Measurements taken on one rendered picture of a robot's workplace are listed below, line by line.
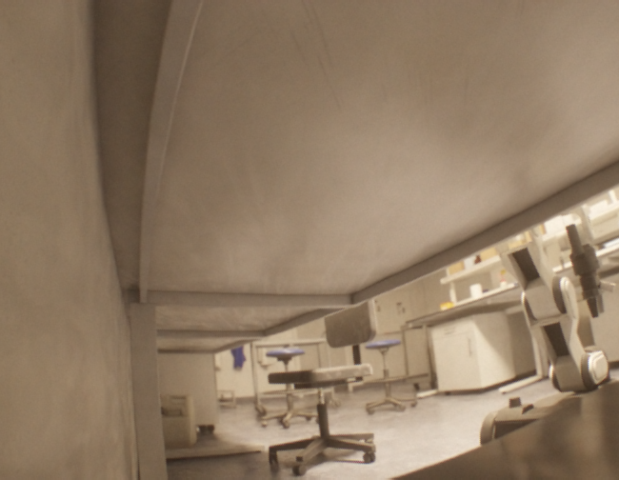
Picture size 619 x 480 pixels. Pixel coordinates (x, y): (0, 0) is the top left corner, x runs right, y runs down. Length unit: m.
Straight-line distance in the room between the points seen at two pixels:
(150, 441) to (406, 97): 1.08
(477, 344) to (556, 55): 3.53
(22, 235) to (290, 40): 0.26
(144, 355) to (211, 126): 0.87
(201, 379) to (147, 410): 2.08
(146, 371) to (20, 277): 1.01
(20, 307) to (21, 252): 0.03
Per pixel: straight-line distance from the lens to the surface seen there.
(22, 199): 0.21
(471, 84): 0.44
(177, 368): 3.24
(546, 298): 1.47
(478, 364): 3.85
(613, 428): 0.30
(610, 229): 5.54
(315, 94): 0.41
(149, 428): 1.21
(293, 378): 1.80
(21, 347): 0.22
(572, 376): 1.63
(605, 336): 3.88
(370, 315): 1.97
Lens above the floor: 0.47
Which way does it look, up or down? 19 degrees up
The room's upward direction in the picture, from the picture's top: 6 degrees counter-clockwise
